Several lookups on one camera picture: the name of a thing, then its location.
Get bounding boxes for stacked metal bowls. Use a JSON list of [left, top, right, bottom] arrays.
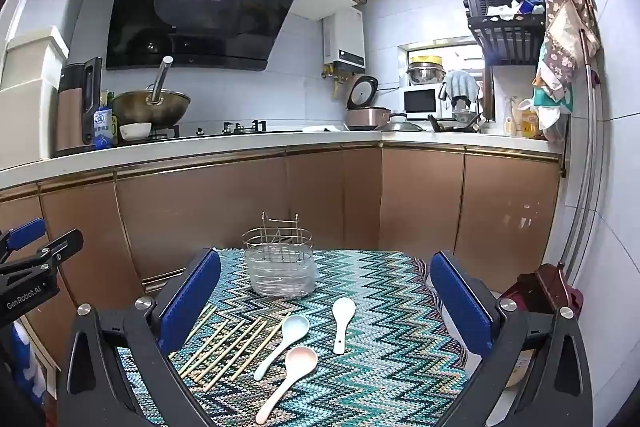
[[406, 54, 447, 85]]

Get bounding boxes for dark red stool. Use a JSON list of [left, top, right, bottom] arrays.
[[500, 263, 585, 315]]

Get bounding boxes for white water heater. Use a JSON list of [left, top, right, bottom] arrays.
[[322, 9, 366, 72]]

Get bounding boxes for grey hanging towel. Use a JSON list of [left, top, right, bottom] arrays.
[[442, 69, 482, 105]]

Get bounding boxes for metal wall pipe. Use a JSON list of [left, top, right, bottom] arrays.
[[560, 29, 603, 273]]

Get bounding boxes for brown rice cooker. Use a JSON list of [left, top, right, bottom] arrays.
[[345, 74, 393, 130]]

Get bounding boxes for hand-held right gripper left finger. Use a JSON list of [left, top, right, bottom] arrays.
[[57, 248, 223, 427]]

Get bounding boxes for white ceramic spoon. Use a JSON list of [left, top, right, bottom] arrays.
[[332, 297, 357, 355]]

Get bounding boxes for white bowl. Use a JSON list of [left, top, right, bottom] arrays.
[[119, 122, 152, 142]]

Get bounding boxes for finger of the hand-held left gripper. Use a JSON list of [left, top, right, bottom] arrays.
[[0, 218, 47, 264], [0, 228, 85, 280]]

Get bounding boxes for white bottle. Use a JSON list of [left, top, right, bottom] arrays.
[[502, 97, 520, 136]]

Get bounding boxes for steel wok with handle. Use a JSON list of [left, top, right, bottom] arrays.
[[111, 56, 192, 128]]

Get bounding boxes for black gas stove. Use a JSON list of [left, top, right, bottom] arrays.
[[150, 119, 306, 138]]

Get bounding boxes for black wall rack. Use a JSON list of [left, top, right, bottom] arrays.
[[447, 0, 548, 66]]

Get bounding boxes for brown floral apron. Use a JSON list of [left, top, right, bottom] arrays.
[[530, 0, 601, 100]]

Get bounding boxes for zigzag patterned table mat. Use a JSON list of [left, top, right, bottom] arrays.
[[117, 248, 471, 427]]

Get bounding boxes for pink ceramic spoon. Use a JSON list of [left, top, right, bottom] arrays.
[[255, 346, 319, 425]]

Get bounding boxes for black pan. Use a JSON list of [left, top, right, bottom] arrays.
[[427, 109, 483, 134]]

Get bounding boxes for white microwave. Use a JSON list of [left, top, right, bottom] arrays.
[[403, 83, 446, 120]]

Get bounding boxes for brown base cabinets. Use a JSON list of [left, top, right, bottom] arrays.
[[0, 142, 563, 378]]

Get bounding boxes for white cabinet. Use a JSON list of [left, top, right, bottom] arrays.
[[0, 0, 87, 170]]

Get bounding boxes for white plastic bag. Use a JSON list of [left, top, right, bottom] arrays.
[[537, 106, 568, 142]]

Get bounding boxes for white countertop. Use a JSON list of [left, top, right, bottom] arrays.
[[0, 127, 563, 190]]

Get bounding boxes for blue white salt bag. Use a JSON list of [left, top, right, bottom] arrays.
[[93, 106, 117, 146]]

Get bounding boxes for black range hood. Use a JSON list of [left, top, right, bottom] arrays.
[[106, 0, 307, 72]]

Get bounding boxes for glass pot lid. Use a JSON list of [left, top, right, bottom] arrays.
[[375, 112, 427, 132]]

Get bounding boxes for clear glass cup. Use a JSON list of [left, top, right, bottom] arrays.
[[242, 212, 321, 299]]

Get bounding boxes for group of wooden chopsticks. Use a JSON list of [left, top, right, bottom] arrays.
[[167, 304, 286, 392]]

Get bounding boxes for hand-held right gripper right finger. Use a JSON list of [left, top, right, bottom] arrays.
[[429, 249, 596, 427]]

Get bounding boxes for light blue ceramic spoon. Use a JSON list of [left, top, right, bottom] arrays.
[[253, 313, 311, 382]]

